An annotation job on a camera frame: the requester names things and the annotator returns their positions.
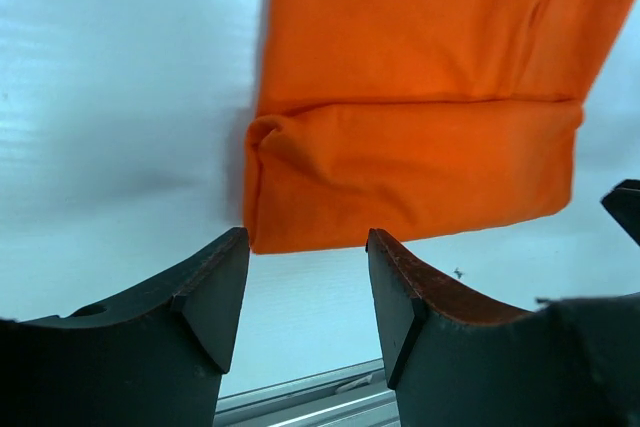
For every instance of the orange t shirt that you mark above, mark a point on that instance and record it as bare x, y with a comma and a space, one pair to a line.
420, 117

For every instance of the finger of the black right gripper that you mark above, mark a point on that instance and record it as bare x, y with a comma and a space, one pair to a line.
623, 204

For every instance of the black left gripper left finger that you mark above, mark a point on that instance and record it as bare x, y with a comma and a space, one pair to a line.
151, 355

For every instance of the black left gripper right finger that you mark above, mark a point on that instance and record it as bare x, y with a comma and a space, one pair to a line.
456, 357

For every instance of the aluminium rail frame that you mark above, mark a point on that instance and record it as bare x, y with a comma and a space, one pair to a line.
356, 395

